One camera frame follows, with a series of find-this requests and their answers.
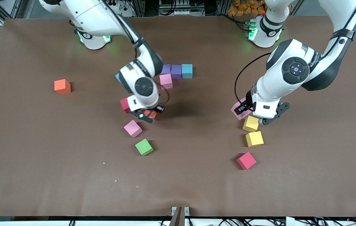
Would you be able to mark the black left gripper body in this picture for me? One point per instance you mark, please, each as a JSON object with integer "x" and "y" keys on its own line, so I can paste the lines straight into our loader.
{"x": 242, "y": 108}

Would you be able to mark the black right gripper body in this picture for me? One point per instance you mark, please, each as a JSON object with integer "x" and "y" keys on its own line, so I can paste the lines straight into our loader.
{"x": 158, "y": 109}

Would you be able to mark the pink foam cube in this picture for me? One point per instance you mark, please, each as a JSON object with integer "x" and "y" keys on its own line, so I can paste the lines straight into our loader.
{"x": 237, "y": 115}
{"x": 166, "y": 81}
{"x": 132, "y": 128}

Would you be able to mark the orange foam cube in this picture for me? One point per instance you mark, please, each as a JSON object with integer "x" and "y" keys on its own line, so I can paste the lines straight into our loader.
{"x": 62, "y": 86}
{"x": 151, "y": 113}

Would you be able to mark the red foam cube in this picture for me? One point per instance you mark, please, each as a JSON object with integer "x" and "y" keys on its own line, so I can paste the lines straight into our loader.
{"x": 124, "y": 105}
{"x": 246, "y": 160}

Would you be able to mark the purple foam cube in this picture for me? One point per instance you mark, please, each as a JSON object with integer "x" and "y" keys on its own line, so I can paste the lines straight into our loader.
{"x": 176, "y": 71}
{"x": 166, "y": 69}

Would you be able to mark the blue foam cube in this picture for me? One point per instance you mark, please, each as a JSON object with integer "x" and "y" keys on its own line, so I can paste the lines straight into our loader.
{"x": 118, "y": 77}
{"x": 187, "y": 71}

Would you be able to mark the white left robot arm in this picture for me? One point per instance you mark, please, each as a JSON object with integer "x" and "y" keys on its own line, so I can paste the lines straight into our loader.
{"x": 294, "y": 69}

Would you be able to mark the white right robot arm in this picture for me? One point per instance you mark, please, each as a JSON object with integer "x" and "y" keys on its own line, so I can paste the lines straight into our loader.
{"x": 143, "y": 86}

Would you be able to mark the yellow foam cube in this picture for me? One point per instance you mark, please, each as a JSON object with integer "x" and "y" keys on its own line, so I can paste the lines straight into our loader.
{"x": 251, "y": 123}
{"x": 254, "y": 138}

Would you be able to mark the green foam cube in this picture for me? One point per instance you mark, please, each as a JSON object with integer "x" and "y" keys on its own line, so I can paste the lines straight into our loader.
{"x": 143, "y": 147}

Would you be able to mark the brown paper table cover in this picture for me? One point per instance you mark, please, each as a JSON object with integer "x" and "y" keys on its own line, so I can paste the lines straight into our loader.
{"x": 196, "y": 188}

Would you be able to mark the white power strip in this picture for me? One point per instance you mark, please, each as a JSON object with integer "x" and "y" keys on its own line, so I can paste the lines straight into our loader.
{"x": 124, "y": 11}
{"x": 182, "y": 12}

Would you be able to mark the orange fruit pile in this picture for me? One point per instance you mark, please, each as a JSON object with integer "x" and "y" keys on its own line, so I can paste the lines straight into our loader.
{"x": 244, "y": 8}

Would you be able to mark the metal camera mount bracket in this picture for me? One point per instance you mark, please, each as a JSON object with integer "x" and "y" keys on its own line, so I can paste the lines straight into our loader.
{"x": 179, "y": 218}

